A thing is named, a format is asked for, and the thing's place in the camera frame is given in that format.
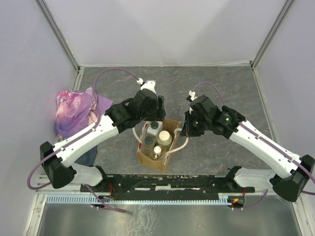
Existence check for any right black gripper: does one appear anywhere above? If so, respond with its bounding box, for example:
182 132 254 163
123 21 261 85
180 111 210 137

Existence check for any burlap watermelon canvas bag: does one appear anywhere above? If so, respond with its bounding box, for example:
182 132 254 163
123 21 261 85
133 119 188 173

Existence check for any white square bottle grey cap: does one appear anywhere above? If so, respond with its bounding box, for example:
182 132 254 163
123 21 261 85
147 121 163 136

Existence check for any pink purple cloth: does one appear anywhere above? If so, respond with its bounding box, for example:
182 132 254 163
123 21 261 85
55 87 114 139

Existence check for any dark blue towel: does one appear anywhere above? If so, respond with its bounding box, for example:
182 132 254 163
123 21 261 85
75 146 98 166

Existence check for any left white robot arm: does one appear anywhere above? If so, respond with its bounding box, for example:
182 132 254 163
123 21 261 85
40 89 165 192

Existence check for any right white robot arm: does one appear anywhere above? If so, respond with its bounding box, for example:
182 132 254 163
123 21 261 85
181 91 315 202

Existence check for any green bottle white cap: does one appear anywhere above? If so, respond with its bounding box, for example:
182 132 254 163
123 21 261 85
157 130 172 150

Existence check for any clear square bottle grey cap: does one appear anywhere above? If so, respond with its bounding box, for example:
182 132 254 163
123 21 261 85
141 134 157 157

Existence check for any clear yellow bottle white cap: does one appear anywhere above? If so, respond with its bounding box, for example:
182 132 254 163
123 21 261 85
153 146 162 160

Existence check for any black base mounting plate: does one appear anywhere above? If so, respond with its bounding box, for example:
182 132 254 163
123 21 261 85
92 174 255 194

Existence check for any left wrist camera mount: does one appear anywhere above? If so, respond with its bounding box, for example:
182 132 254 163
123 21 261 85
136 78 156 94

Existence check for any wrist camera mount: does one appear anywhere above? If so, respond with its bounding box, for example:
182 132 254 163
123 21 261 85
136 78 156 94
186 90 196 102

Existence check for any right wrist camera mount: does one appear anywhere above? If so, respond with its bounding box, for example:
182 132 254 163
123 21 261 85
186 90 196 102

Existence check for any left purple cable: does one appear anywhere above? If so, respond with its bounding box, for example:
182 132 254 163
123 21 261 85
26 67 144 213

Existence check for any purple cable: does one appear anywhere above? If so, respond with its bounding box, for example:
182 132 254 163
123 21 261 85
188 81 315 211
26 67 144 213

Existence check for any light blue cable duct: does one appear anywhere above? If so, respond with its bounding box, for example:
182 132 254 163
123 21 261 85
46 194 245 205

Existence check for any aluminium front rail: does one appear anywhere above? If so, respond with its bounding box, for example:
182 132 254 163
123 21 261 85
34 174 306 195

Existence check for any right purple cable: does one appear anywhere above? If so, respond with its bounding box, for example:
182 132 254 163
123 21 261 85
188 81 315 211

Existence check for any left aluminium frame post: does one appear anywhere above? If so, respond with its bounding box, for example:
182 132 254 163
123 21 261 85
35 0 80 71

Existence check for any aluminium frame post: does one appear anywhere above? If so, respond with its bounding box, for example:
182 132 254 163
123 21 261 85
35 0 80 71
251 0 295 70

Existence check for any right aluminium frame post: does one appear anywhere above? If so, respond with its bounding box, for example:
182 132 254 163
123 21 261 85
251 0 295 70

